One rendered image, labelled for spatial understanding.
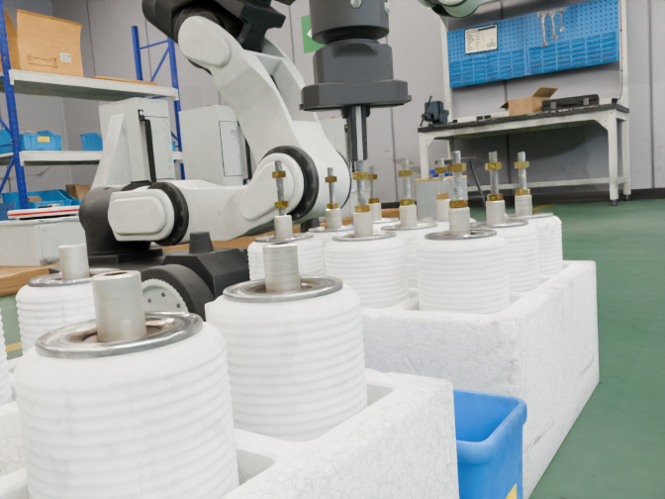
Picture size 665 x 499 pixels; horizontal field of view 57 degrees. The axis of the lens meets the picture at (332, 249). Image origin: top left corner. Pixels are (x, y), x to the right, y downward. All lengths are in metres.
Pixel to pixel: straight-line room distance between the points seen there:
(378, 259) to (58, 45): 5.65
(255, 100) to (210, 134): 2.31
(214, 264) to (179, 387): 0.83
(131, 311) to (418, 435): 0.19
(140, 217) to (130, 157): 1.78
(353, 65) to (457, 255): 0.24
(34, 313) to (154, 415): 0.28
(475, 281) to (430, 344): 0.08
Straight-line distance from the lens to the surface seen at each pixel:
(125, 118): 3.19
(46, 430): 0.29
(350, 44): 0.69
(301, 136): 1.16
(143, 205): 1.38
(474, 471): 0.49
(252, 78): 1.20
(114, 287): 0.30
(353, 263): 0.67
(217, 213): 1.29
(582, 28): 5.84
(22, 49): 5.98
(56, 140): 5.95
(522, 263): 0.74
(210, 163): 3.52
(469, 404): 0.58
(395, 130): 6.49
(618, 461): 0.75
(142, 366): 0.27
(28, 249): 2.76
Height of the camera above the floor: 0.31
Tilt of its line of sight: 6 degrees down
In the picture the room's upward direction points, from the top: 4 degrees counter-clockwise
